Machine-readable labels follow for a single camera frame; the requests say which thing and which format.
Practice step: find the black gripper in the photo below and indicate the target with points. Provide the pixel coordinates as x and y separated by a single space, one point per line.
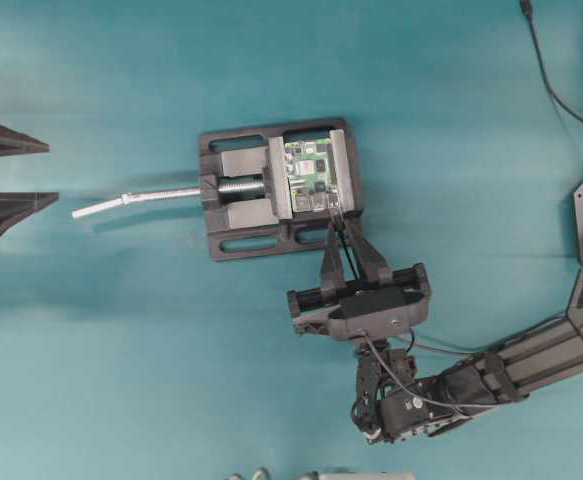
358 308

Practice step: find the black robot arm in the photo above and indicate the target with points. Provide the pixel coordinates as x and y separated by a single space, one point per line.
392 404

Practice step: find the green Raspberry Pi board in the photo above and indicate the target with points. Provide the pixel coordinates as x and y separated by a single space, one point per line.
311 175

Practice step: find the black bench vise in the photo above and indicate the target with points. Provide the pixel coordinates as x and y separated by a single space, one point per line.
247 225

